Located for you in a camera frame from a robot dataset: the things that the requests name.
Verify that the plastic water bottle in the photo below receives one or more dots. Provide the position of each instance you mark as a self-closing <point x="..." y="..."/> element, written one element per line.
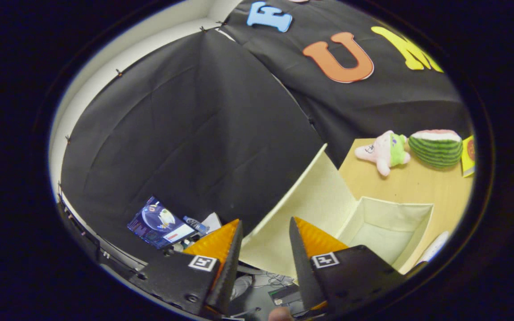
<point x="196" y="225"/>

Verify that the white paper sheet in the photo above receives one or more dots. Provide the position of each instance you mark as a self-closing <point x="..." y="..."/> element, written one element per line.
<point x="212" y="221"/>

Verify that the yellow book with red label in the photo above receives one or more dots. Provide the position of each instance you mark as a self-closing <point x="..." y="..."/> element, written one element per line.
<point x="468" y="156"/>

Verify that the pink and green plush toy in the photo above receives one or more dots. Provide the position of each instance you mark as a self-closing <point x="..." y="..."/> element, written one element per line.
<point x="386" y="150"/>

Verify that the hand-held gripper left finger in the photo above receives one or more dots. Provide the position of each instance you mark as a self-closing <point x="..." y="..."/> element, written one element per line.
<point x="232" y="267"/>

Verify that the blue printed carton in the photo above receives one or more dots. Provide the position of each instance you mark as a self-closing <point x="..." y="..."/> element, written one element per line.
<point x="159" y="223"/>

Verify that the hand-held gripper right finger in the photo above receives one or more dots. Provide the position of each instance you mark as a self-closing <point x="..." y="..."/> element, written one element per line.
<point x="300" y="267"/>

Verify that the cream fabric storage box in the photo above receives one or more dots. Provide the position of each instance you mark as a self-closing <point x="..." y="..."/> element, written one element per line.
<point x="310" y="209"/>

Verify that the watermelon slice plush toy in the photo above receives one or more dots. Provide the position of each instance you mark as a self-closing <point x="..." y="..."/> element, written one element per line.
<point x="435" y="149"/>

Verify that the white canvas shoe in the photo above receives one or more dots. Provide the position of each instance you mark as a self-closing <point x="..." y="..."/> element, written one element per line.
<point x="433" y="247"/>

